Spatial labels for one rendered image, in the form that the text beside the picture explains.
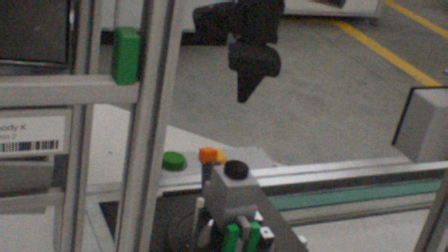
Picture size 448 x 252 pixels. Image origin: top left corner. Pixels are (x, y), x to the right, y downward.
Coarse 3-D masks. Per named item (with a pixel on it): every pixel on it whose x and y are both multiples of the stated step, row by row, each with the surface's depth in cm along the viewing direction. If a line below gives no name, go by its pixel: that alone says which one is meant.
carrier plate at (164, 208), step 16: (112, 208) 82; (160, 208) 84; (176, 208) 85; (272, 208) 89; (112, 224) 80; (160, 224) 81; (272, 224) 86; (288, 224) 86; (160, 240) 78; (288, 240) 83
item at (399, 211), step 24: (336, 192) 100; (360, 192) 102; (384, 192) 103; (408, 192) 104; (432, 192) 106; (288, 216) 95; (312, 216) 97; (336, 216) 99; (360, 216) 102; (384, 216) 102; (408, 216) 104; (312, 240) 93; (336, 240) 94; (360, 240) 95; (384, 240) 96; (408, 240) 97
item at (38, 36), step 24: (0, 0) 37; (24, 0) 38; (48, 0) 38; (72, 0) 38; (0, 24) 37; (24, 24) 38; (48, 24) 38; (0, 48) 37; (24, 48) 38; (48, 48) 38
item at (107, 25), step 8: (104, 0) 369; (112, 0) 371; (104, 8) 372; (112, 8) 374; (72, 16) 366; (104, 16) 374; (112, 16) 376; (72, 24) 369; (104, 24) 377; (112, 24) 380; (72, 32) 375; (104, 32) 383; (112, 32) 385; (104, 40) 386
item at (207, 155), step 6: (204, 150) 79; (210, 150) 80; (216, 150) 80; (204, 156) 79; (210, 156) 80; (216, 156) 80; (204, 162) 79; (210, 162) 79; (216, 162) 79; (204, 168) 80; (210, 168) 80; (204, 174) 80; (210, 174) 80; (204, 180) 80
